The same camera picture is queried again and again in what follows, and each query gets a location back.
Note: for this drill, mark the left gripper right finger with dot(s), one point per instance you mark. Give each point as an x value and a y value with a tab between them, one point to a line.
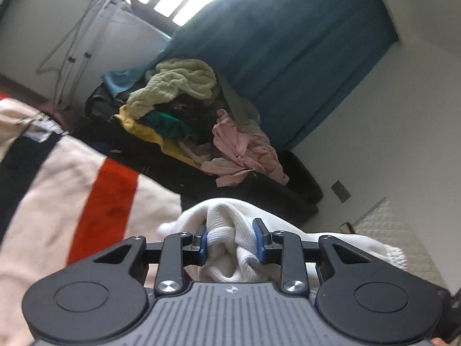
284	255

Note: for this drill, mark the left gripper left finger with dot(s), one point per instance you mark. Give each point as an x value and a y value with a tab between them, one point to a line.
179	251

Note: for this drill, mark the white sweatpants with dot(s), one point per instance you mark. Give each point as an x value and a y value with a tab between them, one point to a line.
232	252

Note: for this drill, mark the pink garment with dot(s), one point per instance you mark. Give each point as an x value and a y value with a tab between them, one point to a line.
244	149

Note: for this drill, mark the yellow garment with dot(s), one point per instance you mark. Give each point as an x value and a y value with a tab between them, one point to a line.
168	146

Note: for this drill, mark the striped bed blanket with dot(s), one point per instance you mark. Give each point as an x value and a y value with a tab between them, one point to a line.
62	201

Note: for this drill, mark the pale yellow knit blanket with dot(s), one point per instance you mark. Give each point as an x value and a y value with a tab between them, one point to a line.
173	77

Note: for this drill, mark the right teal curtain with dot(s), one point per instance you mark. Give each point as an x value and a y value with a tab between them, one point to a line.
295	60

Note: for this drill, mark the garment steamer stand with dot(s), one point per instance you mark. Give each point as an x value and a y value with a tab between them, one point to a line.
70	58

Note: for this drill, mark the wall socket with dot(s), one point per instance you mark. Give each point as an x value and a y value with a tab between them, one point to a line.
341	191

